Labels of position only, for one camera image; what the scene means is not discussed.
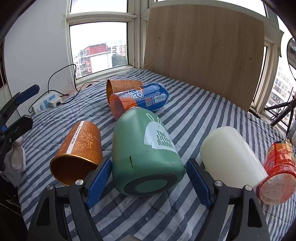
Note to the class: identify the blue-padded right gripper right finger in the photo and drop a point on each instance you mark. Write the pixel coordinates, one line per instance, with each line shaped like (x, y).
(248, 221)

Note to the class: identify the orange paper cup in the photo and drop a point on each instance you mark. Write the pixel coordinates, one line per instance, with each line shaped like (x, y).
(115, 86)
(79, 154)

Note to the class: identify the white gloved left hand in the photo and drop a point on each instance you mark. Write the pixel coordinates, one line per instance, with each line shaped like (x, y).
(14, 163)

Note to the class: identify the cream white plastic cup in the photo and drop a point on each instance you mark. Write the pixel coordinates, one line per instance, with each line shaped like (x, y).
(228, 158)

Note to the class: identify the orange paper cup far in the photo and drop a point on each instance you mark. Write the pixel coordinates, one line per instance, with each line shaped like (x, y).
(115, 86)

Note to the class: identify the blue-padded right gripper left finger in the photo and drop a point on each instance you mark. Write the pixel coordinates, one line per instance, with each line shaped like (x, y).
(49, 219)

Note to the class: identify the white power strip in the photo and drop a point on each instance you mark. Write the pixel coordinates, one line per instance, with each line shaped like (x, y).
(49, 100)

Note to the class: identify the green rabbit thermos cup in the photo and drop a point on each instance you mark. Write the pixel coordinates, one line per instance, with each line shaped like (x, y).
(144, 158)

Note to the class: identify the wooden board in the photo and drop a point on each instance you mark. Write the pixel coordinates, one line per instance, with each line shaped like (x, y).
(213, 48)

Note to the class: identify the ring light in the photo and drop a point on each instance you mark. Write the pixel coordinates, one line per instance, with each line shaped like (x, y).
(291, 56)

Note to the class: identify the orange paper cup near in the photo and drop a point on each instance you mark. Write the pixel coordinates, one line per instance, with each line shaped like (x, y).
(79, 154)

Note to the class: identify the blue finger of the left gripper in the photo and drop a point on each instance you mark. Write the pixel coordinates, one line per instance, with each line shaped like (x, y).
(27, 93)

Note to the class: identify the red clear plastic bottle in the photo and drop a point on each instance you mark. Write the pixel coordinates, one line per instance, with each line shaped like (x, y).
(279, 164)

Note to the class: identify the black tripod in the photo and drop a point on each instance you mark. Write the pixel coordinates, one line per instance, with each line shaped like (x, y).
(281, 107)

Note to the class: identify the blue orange snack can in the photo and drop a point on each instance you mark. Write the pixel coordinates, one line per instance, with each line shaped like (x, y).
(151, 96)

